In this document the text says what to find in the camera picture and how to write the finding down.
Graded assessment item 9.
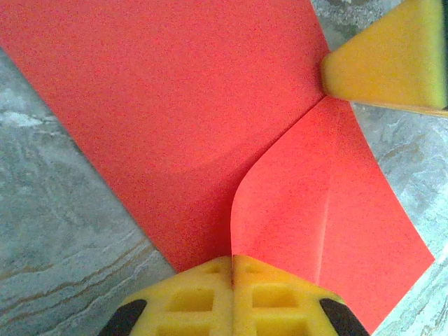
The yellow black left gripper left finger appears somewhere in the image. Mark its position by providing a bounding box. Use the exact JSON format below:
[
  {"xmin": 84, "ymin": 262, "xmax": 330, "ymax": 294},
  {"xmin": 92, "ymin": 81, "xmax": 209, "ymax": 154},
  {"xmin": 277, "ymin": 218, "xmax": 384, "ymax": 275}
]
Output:
[{"xmin": 101, "ymin": 255, "xmax": 234, "ymax": 336}]

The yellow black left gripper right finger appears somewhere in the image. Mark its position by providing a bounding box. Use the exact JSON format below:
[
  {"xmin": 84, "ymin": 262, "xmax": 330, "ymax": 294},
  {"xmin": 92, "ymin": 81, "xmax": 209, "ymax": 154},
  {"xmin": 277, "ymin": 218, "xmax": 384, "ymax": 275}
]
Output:
[{"xmin": 232, "ymin": 254, "xmax": 370, "ymax": 336}]

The red square paper sheet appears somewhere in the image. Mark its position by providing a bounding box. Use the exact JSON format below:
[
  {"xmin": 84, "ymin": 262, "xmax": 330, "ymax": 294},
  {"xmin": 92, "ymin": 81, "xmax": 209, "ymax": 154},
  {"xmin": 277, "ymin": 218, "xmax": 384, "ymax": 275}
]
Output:
[{"xmin": 0, "ymin": 0, "xmax": 436, "ymax": 334}]

